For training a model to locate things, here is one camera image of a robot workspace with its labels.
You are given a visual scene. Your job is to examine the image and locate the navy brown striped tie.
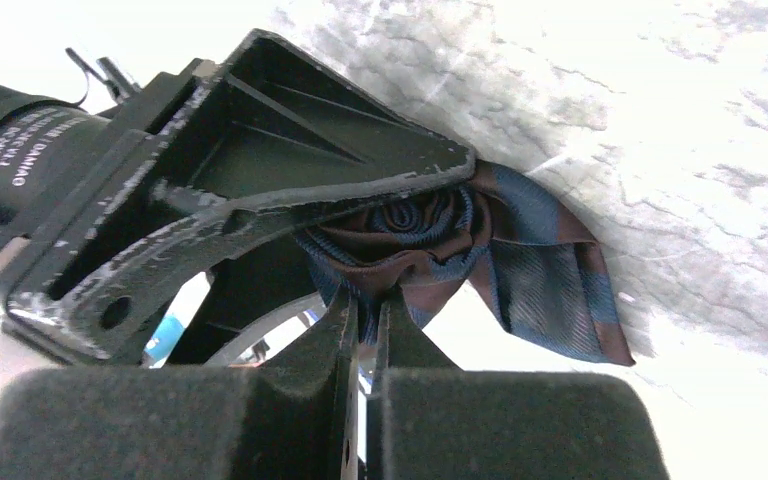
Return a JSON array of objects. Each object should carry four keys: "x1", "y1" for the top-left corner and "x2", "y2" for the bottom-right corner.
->
[{"x1": 295, "y1": 161, "x2": 634, "y2": 366}]

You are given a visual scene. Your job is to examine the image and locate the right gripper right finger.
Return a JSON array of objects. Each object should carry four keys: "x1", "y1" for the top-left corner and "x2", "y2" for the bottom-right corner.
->
[{"x1": 366, "y1": 293, "x2": 668, "y2": 479}]

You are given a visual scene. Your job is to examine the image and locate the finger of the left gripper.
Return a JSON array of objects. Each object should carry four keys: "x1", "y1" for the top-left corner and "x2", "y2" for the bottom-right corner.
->
[
  {"x1": 167, "y1": 235, "x2": 325, "y2": 366},
  {"x1": 0, "y1": 29, "x2": 476, "y2": 364}
]

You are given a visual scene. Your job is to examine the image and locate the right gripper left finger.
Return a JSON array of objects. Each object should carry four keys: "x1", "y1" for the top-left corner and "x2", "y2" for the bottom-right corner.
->
[{"x1": 0, "y1": 291, "x2": 358, "y2": 479}]

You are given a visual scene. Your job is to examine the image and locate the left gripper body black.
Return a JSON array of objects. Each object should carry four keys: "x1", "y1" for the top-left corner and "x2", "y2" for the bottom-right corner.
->
[{"x1": 0, "y1": 58, "x2": 216, "y2": 293}]

